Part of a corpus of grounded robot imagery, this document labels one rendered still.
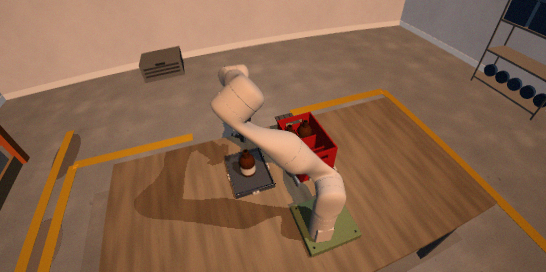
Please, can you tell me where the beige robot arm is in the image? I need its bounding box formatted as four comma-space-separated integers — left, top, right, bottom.
210, 64, 346, 243

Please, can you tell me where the grey rectangular tray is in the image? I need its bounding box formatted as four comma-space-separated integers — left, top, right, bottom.
224, 147, 275, 199

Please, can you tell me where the brown bottle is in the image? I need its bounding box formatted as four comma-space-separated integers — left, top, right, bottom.
298, 120, 312, 139
239, 149, 256, 177

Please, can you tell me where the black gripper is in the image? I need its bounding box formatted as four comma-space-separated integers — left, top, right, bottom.
231, 118, 251, 143

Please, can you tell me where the red bottle crate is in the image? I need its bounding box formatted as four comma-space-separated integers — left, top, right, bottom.
277, 112, 338, 182

